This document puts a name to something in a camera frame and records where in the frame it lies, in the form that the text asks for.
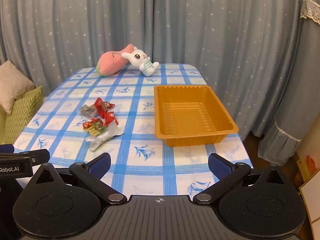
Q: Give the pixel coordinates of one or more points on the clear nut snack packet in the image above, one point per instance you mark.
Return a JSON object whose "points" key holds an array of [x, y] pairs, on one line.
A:
{"points": [[87, 110]]}

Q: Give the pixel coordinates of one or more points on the red white print packet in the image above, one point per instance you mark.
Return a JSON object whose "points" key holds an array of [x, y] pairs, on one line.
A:
{"points": [[110, 117]]}

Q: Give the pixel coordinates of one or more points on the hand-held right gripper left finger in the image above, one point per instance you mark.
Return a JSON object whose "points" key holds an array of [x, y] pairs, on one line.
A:
{"points": [[101, 165]]}

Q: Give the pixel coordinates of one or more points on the white bunny plush toy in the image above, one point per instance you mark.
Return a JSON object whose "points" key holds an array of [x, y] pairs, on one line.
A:
{"points": [[140, 57]]}

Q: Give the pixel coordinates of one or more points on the red green snack packet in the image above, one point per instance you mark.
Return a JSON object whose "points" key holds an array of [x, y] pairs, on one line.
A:
{"points": [[88, 125], [97, 130]]}

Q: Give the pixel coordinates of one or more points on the pink plush toy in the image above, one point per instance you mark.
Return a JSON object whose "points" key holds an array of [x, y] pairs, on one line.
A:
{"points": [[111, 61]]}

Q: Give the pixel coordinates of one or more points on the orange plastic tray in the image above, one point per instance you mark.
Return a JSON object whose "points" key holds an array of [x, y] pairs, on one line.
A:
{"points": [[190, 115]]}

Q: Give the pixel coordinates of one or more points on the grey star curtain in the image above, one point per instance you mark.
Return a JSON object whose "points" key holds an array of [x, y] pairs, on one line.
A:
{"points": [[175, 25]]}

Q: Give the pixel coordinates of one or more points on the grey lace trimmed cover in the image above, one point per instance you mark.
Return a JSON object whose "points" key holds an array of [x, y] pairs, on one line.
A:
{"points": [[287, 135]]}

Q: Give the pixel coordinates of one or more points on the orange red printed box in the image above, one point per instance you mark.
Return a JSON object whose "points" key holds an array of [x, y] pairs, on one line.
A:
{"points": [[306, 167]]}

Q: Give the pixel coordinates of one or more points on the red candy wrappers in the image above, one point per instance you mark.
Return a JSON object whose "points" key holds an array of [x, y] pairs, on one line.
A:
{"points": [[110, 104]]}

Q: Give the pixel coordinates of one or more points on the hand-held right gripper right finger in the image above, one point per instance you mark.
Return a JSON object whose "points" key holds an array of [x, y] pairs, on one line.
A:
{"points": [[218, 166]]}

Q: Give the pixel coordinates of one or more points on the green chevron cushion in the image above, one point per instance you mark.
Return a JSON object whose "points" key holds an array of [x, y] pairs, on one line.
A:
{"points": [[22, 112]]}

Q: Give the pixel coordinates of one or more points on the white green snack packet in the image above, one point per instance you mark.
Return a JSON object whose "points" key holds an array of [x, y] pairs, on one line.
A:
{"points": [[103, 138]]}

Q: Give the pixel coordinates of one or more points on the beige pillow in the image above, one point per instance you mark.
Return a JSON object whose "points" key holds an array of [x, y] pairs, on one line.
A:
{"points": [[13, 85]]}

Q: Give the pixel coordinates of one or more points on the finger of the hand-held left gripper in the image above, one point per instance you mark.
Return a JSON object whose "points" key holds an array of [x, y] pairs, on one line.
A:
{"points": [[6, 148], [41, 156]]}

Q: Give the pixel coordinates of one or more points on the beige sofa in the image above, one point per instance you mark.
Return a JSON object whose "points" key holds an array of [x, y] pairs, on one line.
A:
{"points": [[2, 130]]}

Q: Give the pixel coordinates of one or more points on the blue checked tablecloth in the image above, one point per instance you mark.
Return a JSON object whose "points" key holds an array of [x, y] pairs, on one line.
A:
{"points": [[140, 135]]}

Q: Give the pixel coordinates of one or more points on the white board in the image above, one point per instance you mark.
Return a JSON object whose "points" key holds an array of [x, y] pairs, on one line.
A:
{"points": [[312, 200]]}

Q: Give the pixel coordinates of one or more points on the red candy wrapper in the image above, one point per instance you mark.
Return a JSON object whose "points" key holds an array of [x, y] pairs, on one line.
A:
{"points": [[100, 104]]}

